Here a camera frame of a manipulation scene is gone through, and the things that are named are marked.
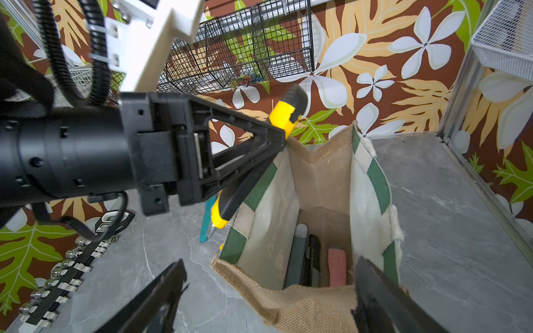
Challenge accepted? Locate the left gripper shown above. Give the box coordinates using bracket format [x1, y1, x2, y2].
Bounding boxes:
[1, 93, 286, 216]

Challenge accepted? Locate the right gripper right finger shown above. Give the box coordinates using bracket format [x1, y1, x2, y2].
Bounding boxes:
[351, 257, 447, 333]

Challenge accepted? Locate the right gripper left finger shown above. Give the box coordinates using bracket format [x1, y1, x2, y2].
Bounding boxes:
[97, 259, 188, 332]

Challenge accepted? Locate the yellow black utility knife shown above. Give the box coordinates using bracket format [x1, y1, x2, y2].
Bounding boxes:
[211, 85, 308, 229]

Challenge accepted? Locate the pink art knife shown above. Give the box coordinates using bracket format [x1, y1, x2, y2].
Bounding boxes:
[328, 248, 347, 287]

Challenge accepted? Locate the teal art knife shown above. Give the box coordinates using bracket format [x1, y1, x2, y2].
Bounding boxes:
[199, 196, 217, 243]

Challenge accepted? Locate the grey art knife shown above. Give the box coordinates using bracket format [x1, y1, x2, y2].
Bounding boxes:
[284, 223, 308, 288]

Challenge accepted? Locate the green burlap christmas pouch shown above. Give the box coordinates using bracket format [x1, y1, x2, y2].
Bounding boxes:
[211, 124, 404, 332]

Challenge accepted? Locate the black metal utility knife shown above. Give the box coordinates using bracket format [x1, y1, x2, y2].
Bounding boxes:
[302, 234, 321, 288]

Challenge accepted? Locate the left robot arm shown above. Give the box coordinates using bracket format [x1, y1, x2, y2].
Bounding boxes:
[1, 1, 307, 223]

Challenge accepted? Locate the white mesh basket right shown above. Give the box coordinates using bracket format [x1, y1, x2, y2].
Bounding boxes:
[471, 0, 532, 81]

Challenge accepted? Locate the socket set rail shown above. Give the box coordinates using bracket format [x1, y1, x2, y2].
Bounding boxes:
[17, 210, 135, 332]

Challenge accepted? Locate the black wire basket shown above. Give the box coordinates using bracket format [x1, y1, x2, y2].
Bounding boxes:
[158, 1, 315, 94]

